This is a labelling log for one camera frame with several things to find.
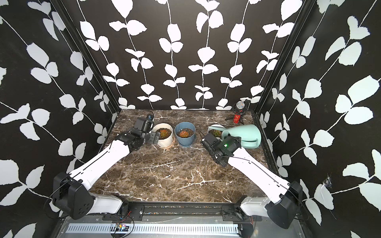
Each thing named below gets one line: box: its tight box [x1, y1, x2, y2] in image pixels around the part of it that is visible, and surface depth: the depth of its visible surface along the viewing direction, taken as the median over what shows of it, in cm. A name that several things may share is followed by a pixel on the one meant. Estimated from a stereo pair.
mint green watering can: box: [208, 123, 262, 149], surface depth 75 cm
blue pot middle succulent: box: [174, 121, 196, 148], surface depth 100 cm
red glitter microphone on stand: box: [233, 100, 246, 124], surface depth 95 cm
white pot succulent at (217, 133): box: [207, 123, 226, 139], surface depth 97 cm
